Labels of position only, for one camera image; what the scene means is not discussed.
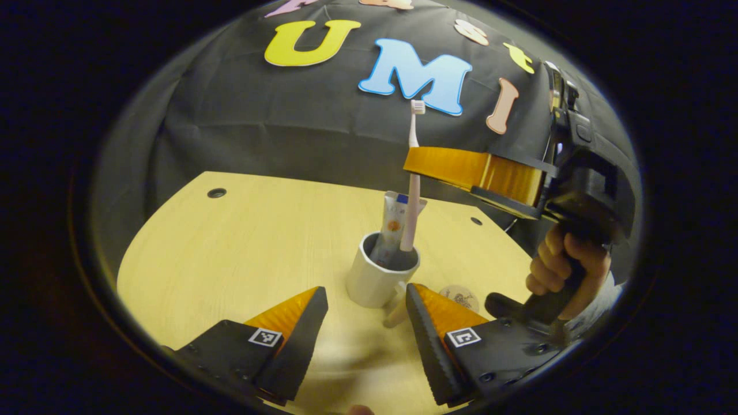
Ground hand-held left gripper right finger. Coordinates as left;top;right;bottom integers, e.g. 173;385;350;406
405;282;570;408

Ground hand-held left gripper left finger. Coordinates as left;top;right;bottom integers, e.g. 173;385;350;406
173;286;329;404

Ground round cork coaster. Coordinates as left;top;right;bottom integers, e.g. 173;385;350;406
438;284;480;315

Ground pale pink toothbrush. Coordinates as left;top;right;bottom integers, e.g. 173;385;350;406
399;99;427;253

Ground white cup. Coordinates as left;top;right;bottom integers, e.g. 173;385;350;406
346;232;420;329

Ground white toothpaste tube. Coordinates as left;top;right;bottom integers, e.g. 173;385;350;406
369;191;428;269

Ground light wooden desktop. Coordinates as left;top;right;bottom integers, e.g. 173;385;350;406
117;171;534;415

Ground black backdrop cloth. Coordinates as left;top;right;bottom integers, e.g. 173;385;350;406
92;0;641;271

